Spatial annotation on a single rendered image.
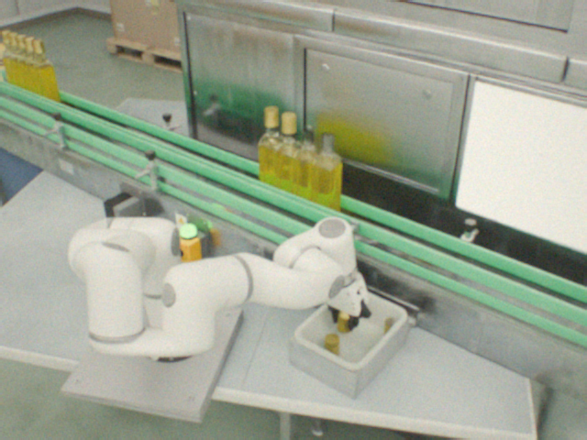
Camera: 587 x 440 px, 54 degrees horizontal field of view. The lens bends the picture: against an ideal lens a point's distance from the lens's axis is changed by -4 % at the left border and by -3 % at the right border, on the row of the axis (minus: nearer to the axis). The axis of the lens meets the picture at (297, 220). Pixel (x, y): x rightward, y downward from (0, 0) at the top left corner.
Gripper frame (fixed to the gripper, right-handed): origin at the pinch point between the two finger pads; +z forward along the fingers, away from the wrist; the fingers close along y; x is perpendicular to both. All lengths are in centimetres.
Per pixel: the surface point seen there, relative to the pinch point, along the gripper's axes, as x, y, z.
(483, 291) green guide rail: -18.6, -24.0, -2.5
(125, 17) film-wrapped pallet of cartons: -250, 404, 117
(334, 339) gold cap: 5.2, -0.2, 1.7
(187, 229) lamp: -4, 52, 0
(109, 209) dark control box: -1, 81, 3
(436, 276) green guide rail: -18.4, -12.8, -1.4
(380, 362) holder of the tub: 3.4, -10.4, 5.6
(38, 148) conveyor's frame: -10, 132, 4
